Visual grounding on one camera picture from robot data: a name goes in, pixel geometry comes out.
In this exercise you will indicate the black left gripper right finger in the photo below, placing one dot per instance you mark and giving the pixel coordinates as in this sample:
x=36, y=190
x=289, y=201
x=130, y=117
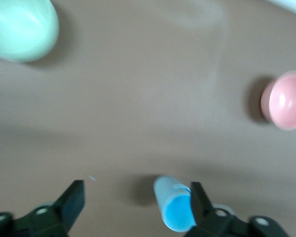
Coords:
x=212, y=222

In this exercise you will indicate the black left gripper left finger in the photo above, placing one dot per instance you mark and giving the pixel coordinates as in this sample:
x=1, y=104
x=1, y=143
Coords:
x=64, y=207

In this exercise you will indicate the blue plastic cup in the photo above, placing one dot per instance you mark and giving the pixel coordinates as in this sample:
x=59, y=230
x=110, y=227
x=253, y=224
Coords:
x=180, y=214

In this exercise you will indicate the blue cup holding paper wad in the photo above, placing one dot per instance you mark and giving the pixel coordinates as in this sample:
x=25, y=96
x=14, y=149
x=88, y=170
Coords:
x=162, y=190

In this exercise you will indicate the brown table cover cloth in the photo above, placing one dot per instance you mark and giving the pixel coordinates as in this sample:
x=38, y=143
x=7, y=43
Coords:
x=138, y=111

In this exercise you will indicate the pink bowl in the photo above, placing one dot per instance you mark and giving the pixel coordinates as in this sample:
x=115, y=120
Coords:
x=286, y=101

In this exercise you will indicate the pale green bowl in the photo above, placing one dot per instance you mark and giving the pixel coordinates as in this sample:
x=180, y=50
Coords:
x=19, y=27

